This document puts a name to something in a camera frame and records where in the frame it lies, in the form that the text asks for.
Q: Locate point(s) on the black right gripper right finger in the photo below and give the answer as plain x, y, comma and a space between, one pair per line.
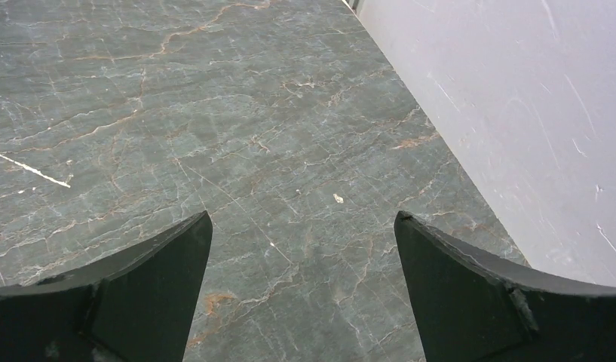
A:
471, 305

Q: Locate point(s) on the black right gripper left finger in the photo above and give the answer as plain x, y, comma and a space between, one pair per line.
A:
136, 304

